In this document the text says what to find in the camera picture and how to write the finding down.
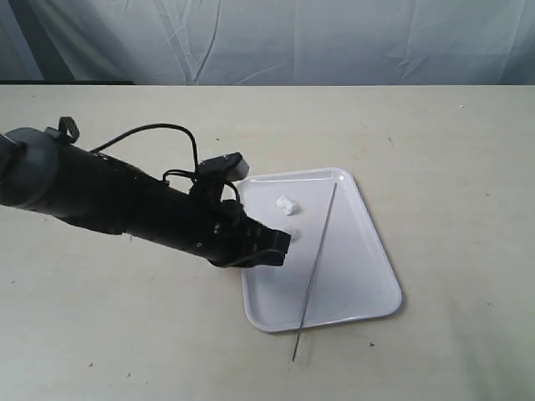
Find blue-grey backdrop cloth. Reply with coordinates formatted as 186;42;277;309
1;1;534;86

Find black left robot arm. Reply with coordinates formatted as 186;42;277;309
1;117;291;268

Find thin metal skewer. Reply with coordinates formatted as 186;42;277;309
291;182;338;363

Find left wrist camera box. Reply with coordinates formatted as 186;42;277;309
198;152;249;182

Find white marshmallow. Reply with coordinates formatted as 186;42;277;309
288;227;301;241
276;195;299;216

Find white plastic tray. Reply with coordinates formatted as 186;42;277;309
237;167;402;332

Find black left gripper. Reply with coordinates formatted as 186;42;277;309
183;195;291;268

